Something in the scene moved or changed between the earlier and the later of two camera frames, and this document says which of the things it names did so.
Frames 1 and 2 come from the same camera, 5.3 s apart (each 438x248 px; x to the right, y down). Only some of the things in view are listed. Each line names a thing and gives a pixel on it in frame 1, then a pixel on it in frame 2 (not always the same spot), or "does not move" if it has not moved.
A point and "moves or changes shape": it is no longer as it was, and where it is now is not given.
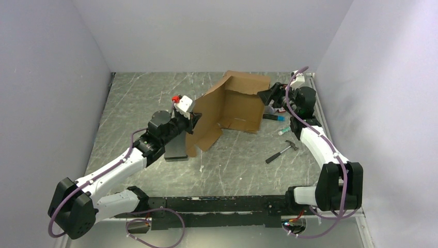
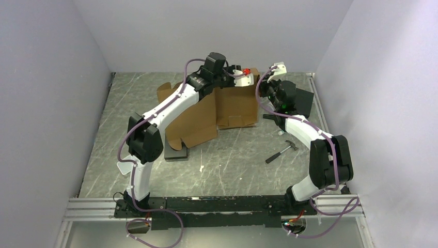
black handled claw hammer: [293, 145] does not move
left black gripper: [191, 123] → [230, 70]
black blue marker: [281, 118] does not move
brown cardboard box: [233, 103] moves or changes shape
